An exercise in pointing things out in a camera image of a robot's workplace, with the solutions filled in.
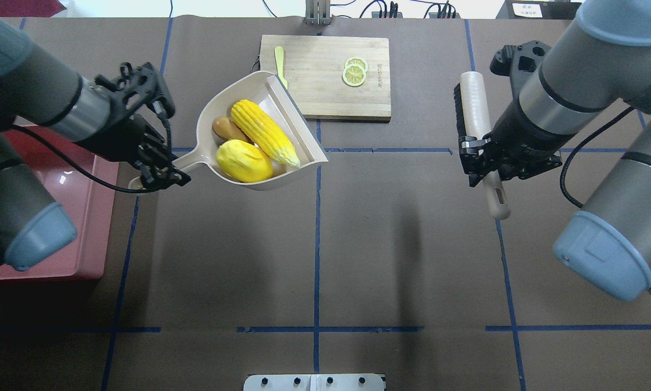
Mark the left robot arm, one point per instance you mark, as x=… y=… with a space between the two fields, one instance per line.
x=43 y=90

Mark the aluminium frame post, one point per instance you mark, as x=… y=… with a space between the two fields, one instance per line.
x=318 y=12

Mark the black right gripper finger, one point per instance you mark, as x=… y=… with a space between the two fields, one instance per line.
x=477 y=171
x=471 y=147

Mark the back toy lemon slice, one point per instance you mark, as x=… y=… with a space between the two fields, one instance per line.
x=356 y=60

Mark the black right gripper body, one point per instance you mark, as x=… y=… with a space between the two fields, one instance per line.
x=513 y=134

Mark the yellow toy potato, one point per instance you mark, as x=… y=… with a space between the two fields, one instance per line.
x=244 y=162

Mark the red plastic bin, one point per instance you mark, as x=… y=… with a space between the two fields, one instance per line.
x=88 y=205

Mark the yellow toy corn cob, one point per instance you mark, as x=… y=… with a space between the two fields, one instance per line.
x=265 y=132

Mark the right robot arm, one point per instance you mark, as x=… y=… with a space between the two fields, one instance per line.
x=563 y=97

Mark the yellow plastic toy knife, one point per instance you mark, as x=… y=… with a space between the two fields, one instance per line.
x=279 y=60

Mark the wooden cutting board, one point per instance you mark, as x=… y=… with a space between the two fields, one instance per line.
x=313 y=68

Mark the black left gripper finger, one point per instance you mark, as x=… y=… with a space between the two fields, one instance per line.
x=153 y=172
x=166 y=173

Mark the beige plastic dustpan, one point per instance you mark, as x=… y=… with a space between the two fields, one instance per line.
x=265 y=89

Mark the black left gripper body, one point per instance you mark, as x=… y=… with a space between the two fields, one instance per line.
x=113 y=140

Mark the tan toy ginger root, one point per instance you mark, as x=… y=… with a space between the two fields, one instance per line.
x=227 y=129

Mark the beige hand brush black bristles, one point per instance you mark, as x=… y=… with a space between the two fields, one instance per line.
x=472 y=118

